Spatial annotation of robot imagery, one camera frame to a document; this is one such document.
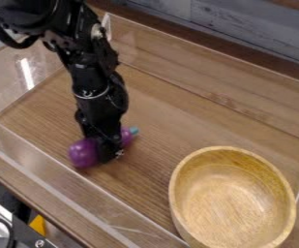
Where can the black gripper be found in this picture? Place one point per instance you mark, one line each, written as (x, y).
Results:
(100, 110)

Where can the purple toy eggplant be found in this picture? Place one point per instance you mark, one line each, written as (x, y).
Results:
(84, 151)

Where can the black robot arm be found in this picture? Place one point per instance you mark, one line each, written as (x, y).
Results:
(70, 30)

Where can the brown wooden bowl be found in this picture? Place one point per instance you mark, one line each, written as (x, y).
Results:
(232, 200)

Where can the yellow black equipment base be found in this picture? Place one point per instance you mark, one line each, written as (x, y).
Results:
(14, 208)

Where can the clear acrylic corner bracket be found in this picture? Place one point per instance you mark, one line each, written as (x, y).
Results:
(106, 24)

